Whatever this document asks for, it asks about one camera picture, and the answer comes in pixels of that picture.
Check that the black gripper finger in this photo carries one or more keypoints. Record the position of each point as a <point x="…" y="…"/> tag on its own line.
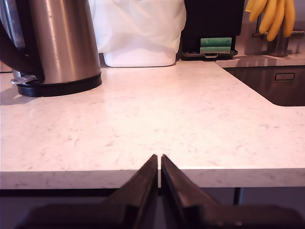
<point x="176" y="190"/>
<point x="143" y="190"/>

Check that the stainless steel electric kettle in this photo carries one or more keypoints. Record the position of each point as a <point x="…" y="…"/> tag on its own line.
<point x="69" y="40"/>

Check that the black round kettle base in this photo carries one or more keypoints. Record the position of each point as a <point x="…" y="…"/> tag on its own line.
<point x="71" y="89"/>

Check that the grey cabinet door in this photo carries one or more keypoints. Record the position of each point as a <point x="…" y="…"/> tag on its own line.
<point x="274" y="196"/>

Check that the stainless steel sink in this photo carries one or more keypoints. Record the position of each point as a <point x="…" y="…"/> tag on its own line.
<point x="262" y="83"/>

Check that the black sink caddy box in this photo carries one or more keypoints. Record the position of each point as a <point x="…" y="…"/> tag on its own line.
<point x="212" y="19"/>

